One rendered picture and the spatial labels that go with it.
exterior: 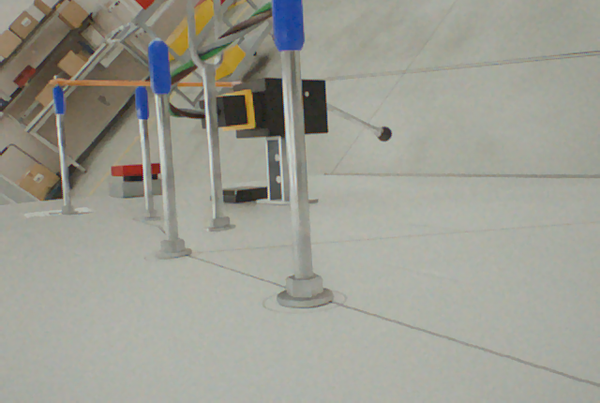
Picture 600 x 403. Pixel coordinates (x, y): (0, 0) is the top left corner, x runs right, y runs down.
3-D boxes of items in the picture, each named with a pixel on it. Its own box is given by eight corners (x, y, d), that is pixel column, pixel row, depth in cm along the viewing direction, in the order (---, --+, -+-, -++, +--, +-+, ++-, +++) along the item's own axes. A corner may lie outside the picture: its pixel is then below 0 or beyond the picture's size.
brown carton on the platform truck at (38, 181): (50, 182, 758) (27, 166, 743) (62, 178, 715) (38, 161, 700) (32, 205, 740) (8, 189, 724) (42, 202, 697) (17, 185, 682)
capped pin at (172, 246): (145, 257, 22) (128, 39, 21) (172, 249, 23) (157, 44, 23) (173, 259, 21) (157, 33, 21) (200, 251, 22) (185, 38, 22)
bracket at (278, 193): (319, 201, 40) (314, 133, 40) (292, 205, 39) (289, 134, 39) (280, 200, 44) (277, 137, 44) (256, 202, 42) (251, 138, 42)
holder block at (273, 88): (329, 133, 41) (325, 80, 41) (268, 135, 38) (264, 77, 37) (293, 136, 44) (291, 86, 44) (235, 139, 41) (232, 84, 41)
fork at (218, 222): (226, 224, 30) (208, -37, 30) (244, 227, 29) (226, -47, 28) (194, 230, 29) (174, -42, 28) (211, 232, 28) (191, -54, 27)
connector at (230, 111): (279, 121, 39) (277, 93, 39) (222, 126, 36) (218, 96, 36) (254, 124, 41) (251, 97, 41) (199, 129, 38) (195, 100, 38)
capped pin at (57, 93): (82, 212, 43) (71, 75, 43) (67, 215, 42) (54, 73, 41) (69, 212, 44) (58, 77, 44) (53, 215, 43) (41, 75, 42)
